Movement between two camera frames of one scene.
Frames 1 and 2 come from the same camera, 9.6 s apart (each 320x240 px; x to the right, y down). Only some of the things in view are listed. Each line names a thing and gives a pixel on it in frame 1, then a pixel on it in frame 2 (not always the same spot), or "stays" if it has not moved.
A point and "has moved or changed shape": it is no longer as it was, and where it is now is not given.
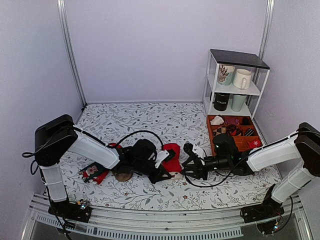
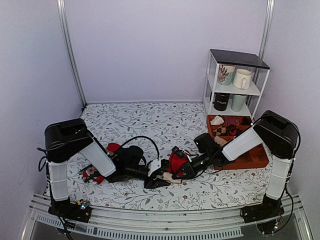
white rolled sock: [217, 120] stays
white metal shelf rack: [234, 82] stays
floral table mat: [176, 123] stays
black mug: [220, 101] stays
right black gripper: [199, 173] -> [189, 171]
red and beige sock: [173, 166] has moved or changed shape
